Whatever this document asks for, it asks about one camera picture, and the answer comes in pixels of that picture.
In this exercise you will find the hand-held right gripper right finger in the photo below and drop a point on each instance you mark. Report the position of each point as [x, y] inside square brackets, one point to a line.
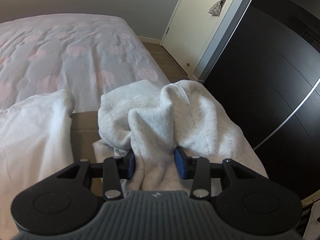
[179, 162]

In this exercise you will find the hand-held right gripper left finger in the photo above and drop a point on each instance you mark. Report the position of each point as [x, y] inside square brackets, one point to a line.
[132, 166]

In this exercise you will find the light grey sweatshirt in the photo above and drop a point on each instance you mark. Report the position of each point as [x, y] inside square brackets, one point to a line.
[200, 120]

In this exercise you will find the beige padded bench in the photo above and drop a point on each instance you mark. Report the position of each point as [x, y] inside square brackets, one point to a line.
[85, 127]

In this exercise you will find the black wardrobe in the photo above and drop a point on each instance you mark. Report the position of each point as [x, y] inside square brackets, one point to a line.
[262, 67]

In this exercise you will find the bed with pink dotted sheet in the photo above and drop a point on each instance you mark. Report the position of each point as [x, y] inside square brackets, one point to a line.
[75, 45]

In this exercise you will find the cream door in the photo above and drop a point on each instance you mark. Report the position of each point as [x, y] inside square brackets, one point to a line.
[195, 17]

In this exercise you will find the white door frame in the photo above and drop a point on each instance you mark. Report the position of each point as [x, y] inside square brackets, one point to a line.
[225, 35]

